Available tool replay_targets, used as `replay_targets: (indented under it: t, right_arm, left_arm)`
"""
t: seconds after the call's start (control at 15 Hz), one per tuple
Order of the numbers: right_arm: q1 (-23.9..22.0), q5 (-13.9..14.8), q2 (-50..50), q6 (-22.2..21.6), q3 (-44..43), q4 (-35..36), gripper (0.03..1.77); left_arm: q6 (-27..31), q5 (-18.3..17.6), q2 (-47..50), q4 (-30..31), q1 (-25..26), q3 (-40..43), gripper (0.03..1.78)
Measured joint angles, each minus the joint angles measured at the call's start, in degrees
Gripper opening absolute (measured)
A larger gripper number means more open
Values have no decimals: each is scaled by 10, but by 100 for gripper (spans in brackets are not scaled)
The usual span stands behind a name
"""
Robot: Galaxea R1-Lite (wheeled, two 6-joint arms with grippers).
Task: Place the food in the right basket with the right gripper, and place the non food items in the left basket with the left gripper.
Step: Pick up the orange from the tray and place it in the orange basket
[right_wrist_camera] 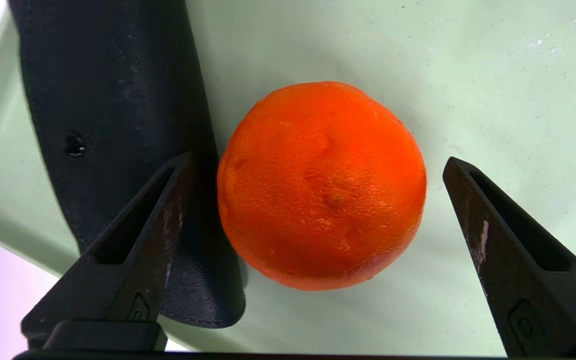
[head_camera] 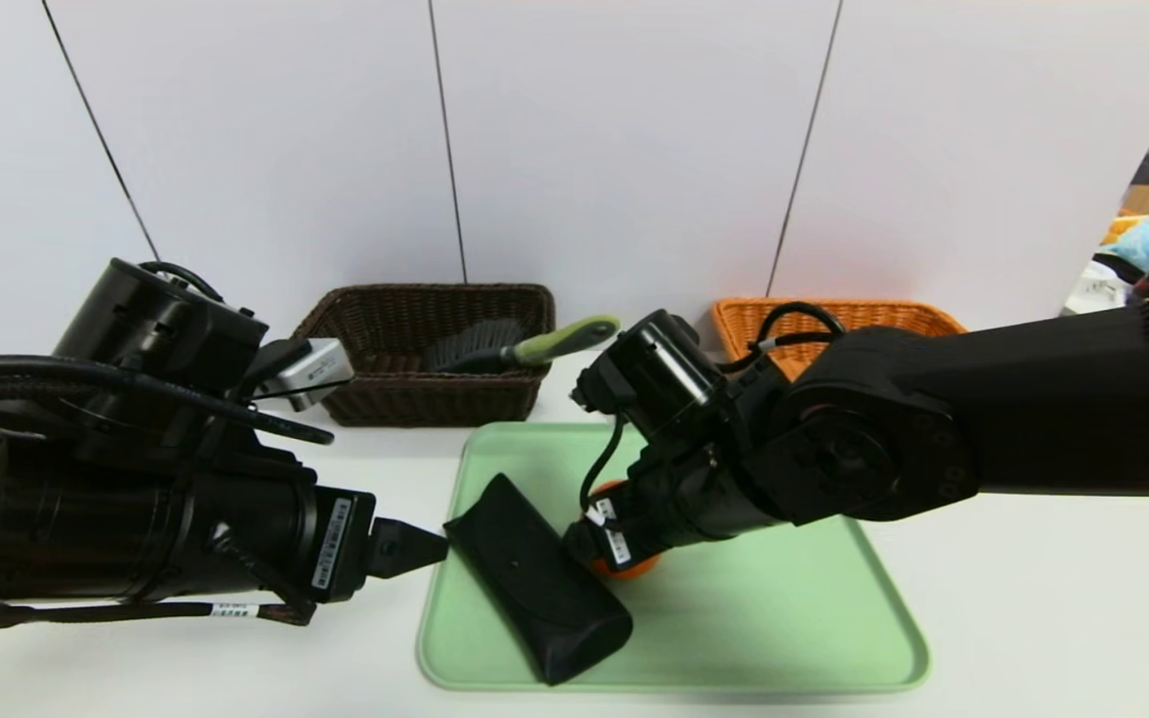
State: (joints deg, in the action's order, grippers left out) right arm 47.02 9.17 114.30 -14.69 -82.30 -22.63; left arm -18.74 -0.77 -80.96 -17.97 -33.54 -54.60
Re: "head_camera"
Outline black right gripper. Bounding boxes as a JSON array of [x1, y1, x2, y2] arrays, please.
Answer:
[[562, 462, 738, 573]]

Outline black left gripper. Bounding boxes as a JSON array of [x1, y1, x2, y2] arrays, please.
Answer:
[[181, 463, 450, 605]]

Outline orange fruit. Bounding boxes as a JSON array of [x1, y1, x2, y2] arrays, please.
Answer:
[[579, 479, 662, 582]]

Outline grey brush with green handle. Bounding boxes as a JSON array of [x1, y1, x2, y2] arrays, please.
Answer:
[[423, 315, 621, 376]]

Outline dark brown wicker basket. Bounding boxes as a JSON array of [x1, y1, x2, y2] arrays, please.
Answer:
[[292, 284, 557, 429]]

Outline orange wicker basket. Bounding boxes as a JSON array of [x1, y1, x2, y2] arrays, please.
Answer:
[[712, 297, 967, 382]]

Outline black glasses case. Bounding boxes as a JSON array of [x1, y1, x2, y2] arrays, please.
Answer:
[[443, 473, 634, 687]]

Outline light green plastic tray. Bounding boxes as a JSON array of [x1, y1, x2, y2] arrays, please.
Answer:
[[416, 422, 932, 693]]

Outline white side table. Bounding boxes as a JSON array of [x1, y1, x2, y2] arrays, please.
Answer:
[[1063, 261, 1149, 316]]

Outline thin black cable white tag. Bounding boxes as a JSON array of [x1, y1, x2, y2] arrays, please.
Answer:
[[0, 519, 321, 629]]

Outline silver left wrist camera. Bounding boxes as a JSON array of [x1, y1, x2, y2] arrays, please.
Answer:
[[235, 338, 356, 413]]

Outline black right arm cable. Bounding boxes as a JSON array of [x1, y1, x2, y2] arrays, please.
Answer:
[[734, 302, 847, 372]]

